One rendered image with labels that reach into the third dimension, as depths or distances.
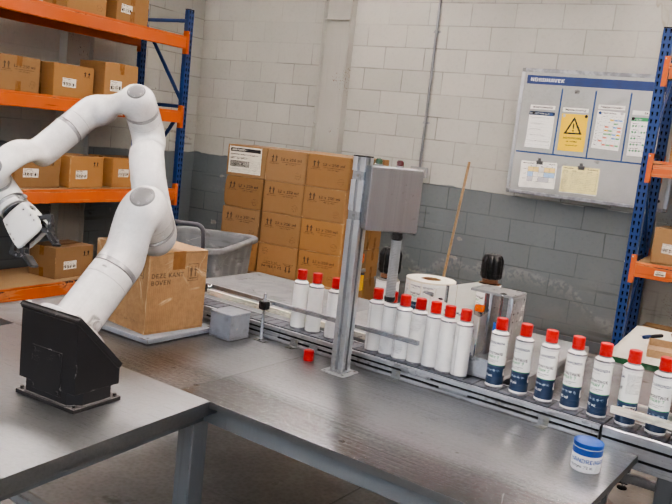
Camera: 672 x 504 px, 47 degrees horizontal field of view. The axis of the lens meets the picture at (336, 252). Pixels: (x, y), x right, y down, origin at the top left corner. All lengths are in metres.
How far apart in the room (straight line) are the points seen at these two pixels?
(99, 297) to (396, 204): 0.89
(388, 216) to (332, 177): 3.59
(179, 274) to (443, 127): 4.76
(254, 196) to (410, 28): 2.24
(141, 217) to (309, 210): 3.97
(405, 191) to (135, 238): 0.79
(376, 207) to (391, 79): 5.10
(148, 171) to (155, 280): 0.46
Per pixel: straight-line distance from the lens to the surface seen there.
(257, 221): 6.18
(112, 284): 2.03
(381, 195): 2.27
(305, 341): 2.61
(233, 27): 8.40
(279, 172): 6.07
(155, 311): 2.57
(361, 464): 1.81
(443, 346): 2.35
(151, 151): 2.27
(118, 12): 6.73
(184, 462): 2.25
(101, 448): 1.84
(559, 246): 6.73
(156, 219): 2.06
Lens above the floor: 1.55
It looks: 9 degrees down
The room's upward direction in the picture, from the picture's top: 6 degrees clockwise
